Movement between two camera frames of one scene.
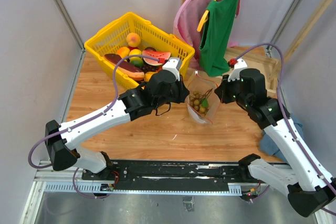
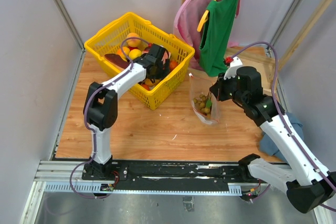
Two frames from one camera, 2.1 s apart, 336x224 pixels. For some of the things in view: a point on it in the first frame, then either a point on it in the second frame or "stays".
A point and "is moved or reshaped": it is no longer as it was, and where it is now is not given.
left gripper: [183, 91] → [163, 73]
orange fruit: [123, 51] stays
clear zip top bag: [203, 98] is moved or reshaped
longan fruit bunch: [199, 102] is moved or reshaped
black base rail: [169, 172] stays
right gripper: [222, 89] stays
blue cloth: [267, 145] stays
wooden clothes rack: [260, 55] stays
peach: [133, 39] stays
